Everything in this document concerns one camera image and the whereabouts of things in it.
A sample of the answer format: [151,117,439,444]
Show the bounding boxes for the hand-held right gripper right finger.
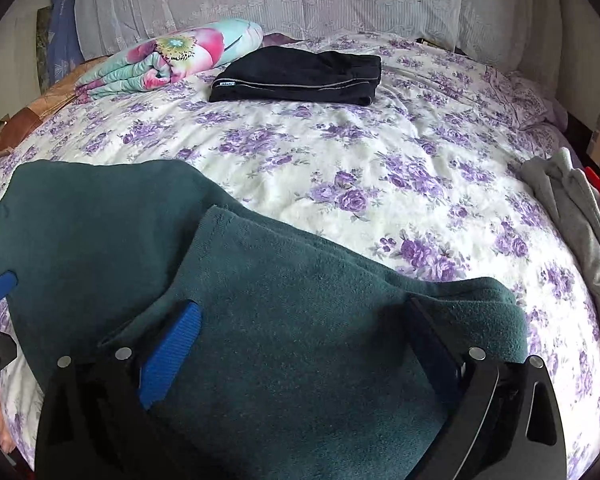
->
[405,299,567,480]

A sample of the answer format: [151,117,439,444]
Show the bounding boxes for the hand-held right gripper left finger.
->
[35,300,202,480]

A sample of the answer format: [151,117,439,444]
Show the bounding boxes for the teal fleece pants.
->
[0,159,528,480]

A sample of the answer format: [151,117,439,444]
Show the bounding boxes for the folded black pants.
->
[209,46,383,107]

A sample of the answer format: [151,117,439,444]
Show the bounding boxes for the orange patterned blanket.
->
[25,55,106,122]

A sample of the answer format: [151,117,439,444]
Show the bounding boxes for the grey garment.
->
[519,147,600,341]

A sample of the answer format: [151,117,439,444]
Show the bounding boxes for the blue patterned cloth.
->
[47,0,84,86]

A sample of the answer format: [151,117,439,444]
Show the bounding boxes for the bed with purple floral sheet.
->
[0,30,600,476]

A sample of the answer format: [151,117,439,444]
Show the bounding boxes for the folded turquoise pink floral quilt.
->
[75,19,264,103]

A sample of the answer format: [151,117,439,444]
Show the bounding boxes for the purple floral pillow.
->
[485,67,567,131]

